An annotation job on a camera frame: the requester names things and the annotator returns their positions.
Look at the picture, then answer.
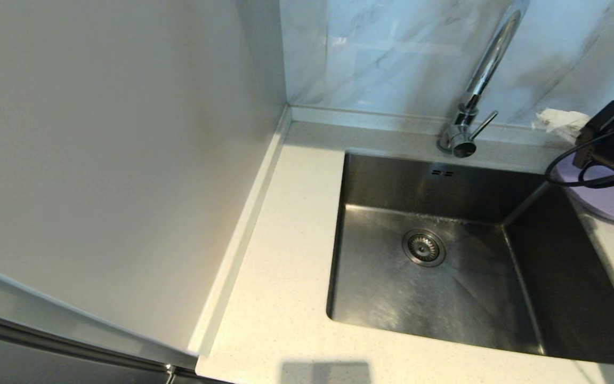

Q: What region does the chrome gooseneck kitchen faucet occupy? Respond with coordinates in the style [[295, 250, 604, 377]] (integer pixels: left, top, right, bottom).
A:
[[438, 0, 530, 158]]

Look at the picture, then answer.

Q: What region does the stainless steel sink basin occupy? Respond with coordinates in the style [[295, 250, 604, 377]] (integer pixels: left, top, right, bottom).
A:
[[326, 151, 614, 363]]

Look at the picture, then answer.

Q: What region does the round metal drain strainer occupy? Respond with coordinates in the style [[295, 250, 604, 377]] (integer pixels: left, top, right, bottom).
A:
[[402, 229, 446, 267]]

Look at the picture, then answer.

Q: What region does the tall white-sided grey cabinet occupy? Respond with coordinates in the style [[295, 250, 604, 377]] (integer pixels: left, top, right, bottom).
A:
[[0, 0, 290, 384]]

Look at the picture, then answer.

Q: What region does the chrome cabinet trim bar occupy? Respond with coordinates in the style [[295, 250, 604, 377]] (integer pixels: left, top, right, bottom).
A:
[[0, 301, 177, 374]]

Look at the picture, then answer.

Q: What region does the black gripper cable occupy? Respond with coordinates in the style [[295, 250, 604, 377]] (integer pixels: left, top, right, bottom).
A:
[[545, 125, 614, 189]]

